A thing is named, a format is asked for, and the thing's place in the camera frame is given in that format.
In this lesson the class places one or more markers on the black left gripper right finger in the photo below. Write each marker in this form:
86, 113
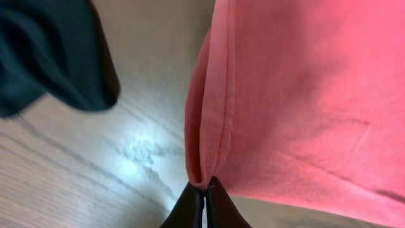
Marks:
221, 211

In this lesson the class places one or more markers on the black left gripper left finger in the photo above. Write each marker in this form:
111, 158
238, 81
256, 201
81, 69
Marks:
188, 210

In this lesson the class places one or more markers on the red orange t-shirt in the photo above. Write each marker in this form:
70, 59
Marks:
301, 102

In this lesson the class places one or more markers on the black polo shirt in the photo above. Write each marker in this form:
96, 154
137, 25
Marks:
56, 47

